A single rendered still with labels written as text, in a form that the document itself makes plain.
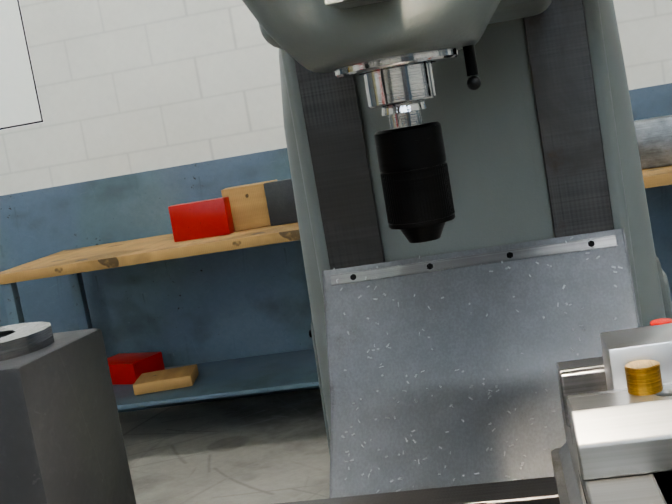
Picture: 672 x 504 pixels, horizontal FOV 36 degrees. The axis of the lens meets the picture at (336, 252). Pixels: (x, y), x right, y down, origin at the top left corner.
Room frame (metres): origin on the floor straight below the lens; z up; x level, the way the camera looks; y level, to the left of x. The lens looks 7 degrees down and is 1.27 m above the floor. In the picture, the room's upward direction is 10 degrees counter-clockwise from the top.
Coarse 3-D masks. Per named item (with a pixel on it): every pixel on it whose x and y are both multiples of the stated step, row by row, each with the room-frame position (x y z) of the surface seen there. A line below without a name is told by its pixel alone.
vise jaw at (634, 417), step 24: (576, 408) 0.65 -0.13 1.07; (600, 408) 0.64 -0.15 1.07; (624, 408) 0.63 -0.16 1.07; (648, 408) 0.63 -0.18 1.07; (576, 432) 0.63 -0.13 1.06; (600, 432) 0.63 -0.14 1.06; (624, 432) 0.62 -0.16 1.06; (648, 432) 0.62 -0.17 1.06; (576, 456) 0.65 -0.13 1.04; (600, 456) 0.62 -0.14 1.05; (624, 456) 0.62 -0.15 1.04; (648, 456) 0.62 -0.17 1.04
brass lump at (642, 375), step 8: (640, 360) 0.67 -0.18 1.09; (648, 360) 0.66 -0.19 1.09; (632, 368) 0.65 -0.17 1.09; (640, 368) 0.65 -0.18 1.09; (648, 368) 0.65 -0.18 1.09; (656, 368) 0.65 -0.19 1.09; (632, 376) 0.65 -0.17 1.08; (640, 376) 0.65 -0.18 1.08; (648, 376) 0.65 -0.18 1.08; (656, 376) 0.65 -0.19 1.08; (632, 384) 0.65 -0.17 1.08; (640, 384) 0.65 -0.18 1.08; (648, 384) 0.65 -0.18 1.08; (656, 384) 0.65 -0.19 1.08; (632, 392) 0.65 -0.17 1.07; (640, 392) 0.65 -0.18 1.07; (648, 392) 0.65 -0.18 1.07; (656, 392) 0.65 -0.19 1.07
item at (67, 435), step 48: (0, 336) 0.80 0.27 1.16; (48, 336) 0.77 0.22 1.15; (96, 336) 0.81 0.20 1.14; (0, 384) 0.71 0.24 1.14; (48, 384) 0.73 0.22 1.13; (96, 384) 0.79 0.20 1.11; (0, 432) 0.71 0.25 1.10; (48, 432) 0.72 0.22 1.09; (96, 432) 0.78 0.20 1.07; (0, 480) 0.71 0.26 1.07; (48, 480) 0.71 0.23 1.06; (96, 480) 0.77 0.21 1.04
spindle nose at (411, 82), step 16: (416, 64) 0.70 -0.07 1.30; (368, 80) 0.72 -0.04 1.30; (384, 80) 0.71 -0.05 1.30; (400, 80) 0.70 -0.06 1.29; (416, 80) 0.70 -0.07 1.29; (432, 80) 0.72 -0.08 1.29; (368, 96) 0.72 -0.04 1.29; (384, 96) 0.71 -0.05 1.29; (400, 96) 0.70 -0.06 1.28; (416, 96) 0.70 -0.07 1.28; (432, 96) 0.71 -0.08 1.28
